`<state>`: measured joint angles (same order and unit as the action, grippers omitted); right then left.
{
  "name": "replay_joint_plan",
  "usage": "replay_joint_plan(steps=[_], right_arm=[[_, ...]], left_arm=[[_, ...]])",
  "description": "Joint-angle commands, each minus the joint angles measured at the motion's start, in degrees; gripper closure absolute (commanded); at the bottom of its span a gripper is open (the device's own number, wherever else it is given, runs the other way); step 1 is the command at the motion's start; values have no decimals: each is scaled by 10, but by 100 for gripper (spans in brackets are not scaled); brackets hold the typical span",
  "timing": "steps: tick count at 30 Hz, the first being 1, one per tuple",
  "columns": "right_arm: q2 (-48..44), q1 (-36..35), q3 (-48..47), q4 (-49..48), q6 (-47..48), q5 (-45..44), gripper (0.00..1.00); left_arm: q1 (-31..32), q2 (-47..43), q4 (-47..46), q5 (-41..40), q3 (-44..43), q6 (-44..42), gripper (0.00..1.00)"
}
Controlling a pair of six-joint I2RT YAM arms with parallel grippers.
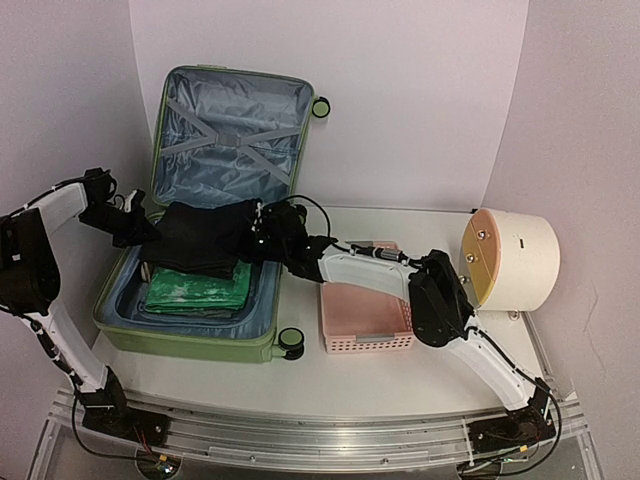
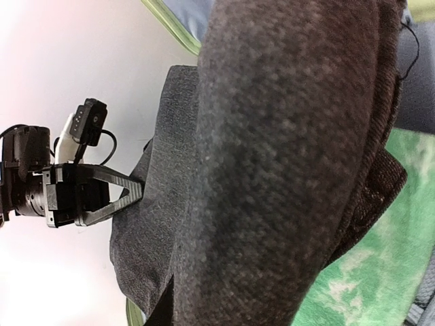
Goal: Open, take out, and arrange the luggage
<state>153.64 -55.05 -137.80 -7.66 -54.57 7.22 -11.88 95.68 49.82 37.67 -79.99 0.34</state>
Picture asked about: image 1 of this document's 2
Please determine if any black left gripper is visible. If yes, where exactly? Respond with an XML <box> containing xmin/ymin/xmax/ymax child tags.
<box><xmin>78</xmin><ymin>200</ymin><xmax>160</xmax><ymax>247</ymax></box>

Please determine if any black garment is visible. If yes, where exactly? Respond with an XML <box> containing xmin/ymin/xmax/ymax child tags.
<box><xmin>139</xmin><ymin>199</ymin><xmax>259</xmax><ymax>279</ymax></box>

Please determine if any green tie-dye garment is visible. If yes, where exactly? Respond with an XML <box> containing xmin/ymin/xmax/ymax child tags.
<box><xmin>144</xmin><ymin>262</ymin><xmax>252</xmax><ymax>316</ymax></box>

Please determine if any green hard-shell suitcase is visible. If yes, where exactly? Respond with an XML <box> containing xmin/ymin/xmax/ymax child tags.
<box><xmin>94</xmin><ymin>66</ymin><xmax>329</xmax><ymax>363</ymax></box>

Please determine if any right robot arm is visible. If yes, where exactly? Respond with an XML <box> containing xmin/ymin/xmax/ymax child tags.
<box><xmin>249</xmin><ymin>199</ymin><xmax>562</xmax><ymax>453</ymax></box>

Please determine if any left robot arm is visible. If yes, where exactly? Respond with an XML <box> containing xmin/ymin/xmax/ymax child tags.
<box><xmin>1</xmin><ymin>168</ymin><xmax>170</xmax><ymax>450</ymax></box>

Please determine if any grey folded garment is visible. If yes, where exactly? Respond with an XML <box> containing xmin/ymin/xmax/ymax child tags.
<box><xmin>138</xmin><ymin>309</ymin><xmax>244</xmax><ymax>326</ymax></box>

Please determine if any pink perforated plastic basket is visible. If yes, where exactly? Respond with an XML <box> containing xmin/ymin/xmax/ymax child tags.
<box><xmin>319</xmin><ymin>247</ymin><xmax>415</xmax><ymax>354</ymax></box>

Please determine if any white cylindrical container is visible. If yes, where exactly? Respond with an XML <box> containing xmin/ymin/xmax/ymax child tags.
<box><xmin>459</xmin><ymin>208</ymin><xmax>561</xmax><ymax>312</ymax></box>

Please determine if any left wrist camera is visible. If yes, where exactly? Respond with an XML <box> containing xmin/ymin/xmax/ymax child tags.
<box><xmin>121</xmin><ymin>189</ymin><xmax>146</xmax><ymax>213</ymax></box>

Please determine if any black camera cable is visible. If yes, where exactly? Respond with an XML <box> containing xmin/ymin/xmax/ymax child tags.
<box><xmin>287</xmin><ymin>193</ymin><xmax>356</xmax><ymax>251</ymax></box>

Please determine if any curved aluminium rail base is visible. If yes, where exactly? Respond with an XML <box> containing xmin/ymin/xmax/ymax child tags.
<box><xmin>29</xmin><ymin>389</ymin><xmax>601</xmax><ymax>480</ymax></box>

